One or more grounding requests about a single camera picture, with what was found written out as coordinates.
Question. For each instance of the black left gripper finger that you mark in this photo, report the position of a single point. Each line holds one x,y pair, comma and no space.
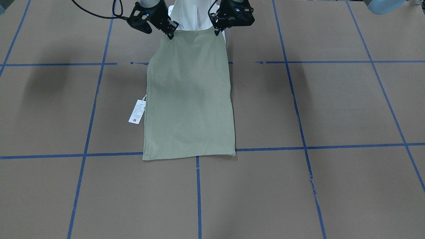
220,21

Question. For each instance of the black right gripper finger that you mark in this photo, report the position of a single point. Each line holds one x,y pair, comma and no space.
170,27

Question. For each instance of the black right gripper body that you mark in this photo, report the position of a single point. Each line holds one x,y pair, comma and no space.
158,15

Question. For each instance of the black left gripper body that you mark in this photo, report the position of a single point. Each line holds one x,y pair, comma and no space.
223,17

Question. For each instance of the olive green long-sleeve shirt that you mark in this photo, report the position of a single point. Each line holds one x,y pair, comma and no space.
189,109

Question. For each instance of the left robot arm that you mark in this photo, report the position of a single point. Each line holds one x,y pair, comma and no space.
377,7

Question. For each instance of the white shirt price tag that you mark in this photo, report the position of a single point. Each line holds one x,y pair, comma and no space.
137,111

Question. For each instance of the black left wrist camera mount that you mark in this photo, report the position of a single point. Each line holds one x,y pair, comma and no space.
239,12

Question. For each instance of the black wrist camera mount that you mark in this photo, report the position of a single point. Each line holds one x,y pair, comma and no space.
139,18
239,12

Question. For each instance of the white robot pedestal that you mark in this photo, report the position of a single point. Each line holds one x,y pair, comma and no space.
194,23

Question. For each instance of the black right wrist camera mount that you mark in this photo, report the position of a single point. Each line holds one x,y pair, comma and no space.
139,18

